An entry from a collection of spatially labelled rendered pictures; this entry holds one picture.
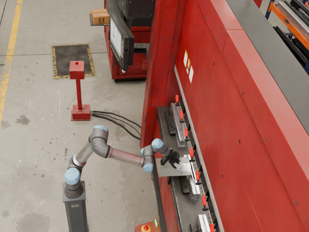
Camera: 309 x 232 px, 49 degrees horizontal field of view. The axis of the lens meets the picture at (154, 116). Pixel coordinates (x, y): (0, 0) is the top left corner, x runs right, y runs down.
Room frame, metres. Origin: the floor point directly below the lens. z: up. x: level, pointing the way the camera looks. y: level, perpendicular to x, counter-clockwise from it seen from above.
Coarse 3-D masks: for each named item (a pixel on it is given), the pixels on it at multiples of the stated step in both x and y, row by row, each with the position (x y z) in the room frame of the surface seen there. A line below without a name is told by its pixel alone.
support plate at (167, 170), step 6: (156, 162) 1.73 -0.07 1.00; (168, 162) 1.74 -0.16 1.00; (180, 162) 1.76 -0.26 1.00; (186, 162) 1.77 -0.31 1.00; (162, 168) 1.68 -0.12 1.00; (168, 168) 1.68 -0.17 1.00; (174, 168) 1.69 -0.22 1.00; (162, 174) 1.62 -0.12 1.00; (168, 174) 1.63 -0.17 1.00; (174, 174) 1.63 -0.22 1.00; (180, 174) 1.64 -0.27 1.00; (186, 174) 1.65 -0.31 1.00
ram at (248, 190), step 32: (192, 0) 2.38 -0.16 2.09; (192, 32) 2.24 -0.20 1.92; (192, 64) 2.10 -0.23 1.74; (224, 64) 1.58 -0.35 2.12; (192, 96) 1.95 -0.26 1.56; (224, 96) 1.47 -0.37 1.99; (224, 128) 1.35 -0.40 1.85; (256, 128) 1.09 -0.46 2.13; (224, 160) 1.24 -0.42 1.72; (256, 160) 1.00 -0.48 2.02; (224, 192) 1.12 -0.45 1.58; (256, 192) 0.90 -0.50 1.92; (224, 224) 1.00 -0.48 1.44; (256, 224) 0.81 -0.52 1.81; (288, 224) 0.68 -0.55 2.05
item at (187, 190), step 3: (180, 177) 1.69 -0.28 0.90; (183, 177) 1.69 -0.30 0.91; (186, 177) 1.69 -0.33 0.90; (180, 180) 1.66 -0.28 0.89; (183, 180) 1.66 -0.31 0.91; (186, 180) 1.66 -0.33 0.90; (183, 183) 1.63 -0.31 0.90; (186, 183) 1.63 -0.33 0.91; (183, 186) 1.60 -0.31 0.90; (183, 189) 1.57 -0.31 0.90; (186, 189) 1.58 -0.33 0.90; (183, 192) 1.54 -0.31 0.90; (186, 192) 1.55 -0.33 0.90; (189, 192) 1.55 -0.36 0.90
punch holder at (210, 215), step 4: (208, 200) 1.24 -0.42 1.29; (208, 204) 1.23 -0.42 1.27; (212, 204) 1.19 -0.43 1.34; (208, 208) 1.21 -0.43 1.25; (212, 208) 1.17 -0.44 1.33; (208, 212) 1.19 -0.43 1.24; (212, 212) 1.15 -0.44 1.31; (208, 216) 1.17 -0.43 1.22; (212, 216) 1.13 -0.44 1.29; (208, 220) 1.15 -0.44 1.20; (216, 220) 1.11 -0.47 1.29; (208, 224) 1.14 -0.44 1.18; (216, 224) 1.11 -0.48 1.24; (216, 228) 1.12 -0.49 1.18
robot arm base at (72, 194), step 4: (80, 184) 1.52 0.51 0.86; (64, 188) 1.50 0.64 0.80; (80, 188) 1.50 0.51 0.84; (64, 192) 1.47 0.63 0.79; (68, 192) 1.46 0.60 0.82; (72, 192) 1.45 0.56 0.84; (76, 192) 1.46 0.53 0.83; (80, 192) 1.49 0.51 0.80; (68, 196) 1.44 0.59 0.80; (72, 196) 1.44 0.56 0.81; (76, 196) 1.45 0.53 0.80
